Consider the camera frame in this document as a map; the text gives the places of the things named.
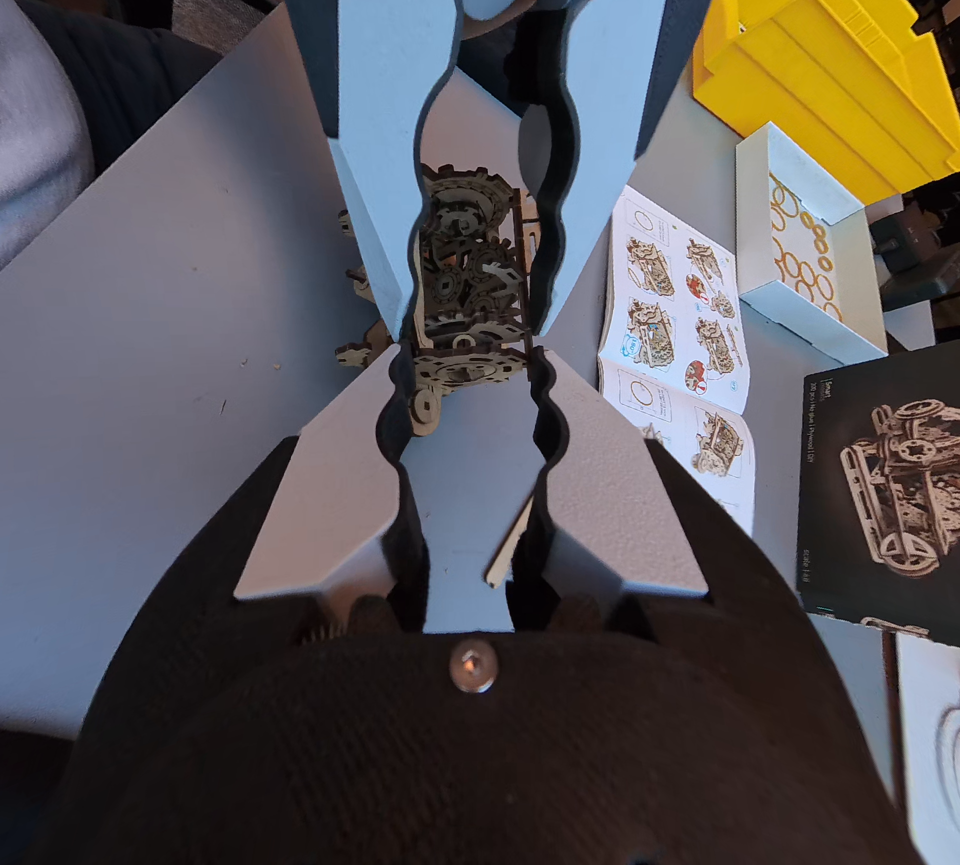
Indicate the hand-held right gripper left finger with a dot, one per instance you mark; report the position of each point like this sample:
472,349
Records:
322,505

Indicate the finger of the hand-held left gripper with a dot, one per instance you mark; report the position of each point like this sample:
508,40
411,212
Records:
611,85
390,70

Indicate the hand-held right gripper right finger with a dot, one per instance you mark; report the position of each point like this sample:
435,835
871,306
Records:
622,497

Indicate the wooden mechanical model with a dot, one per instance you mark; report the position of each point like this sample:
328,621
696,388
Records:
457,370

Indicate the grey desk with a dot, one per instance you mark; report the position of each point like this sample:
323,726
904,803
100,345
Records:
150,355

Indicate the assembly instruction booklet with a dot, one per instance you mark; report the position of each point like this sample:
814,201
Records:
675,310

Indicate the black model kit box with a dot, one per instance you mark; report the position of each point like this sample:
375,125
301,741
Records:
825,505

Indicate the yellow plastic bin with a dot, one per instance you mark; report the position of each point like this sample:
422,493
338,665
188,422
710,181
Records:
825,55

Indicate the white cardboard box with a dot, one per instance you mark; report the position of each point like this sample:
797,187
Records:
806,329

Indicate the person's white shirt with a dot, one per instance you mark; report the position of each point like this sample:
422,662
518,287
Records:
30,130

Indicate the dark green box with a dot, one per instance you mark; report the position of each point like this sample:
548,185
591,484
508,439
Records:
911,257

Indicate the tablet screen on stand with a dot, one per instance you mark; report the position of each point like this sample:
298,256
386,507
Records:
926,767

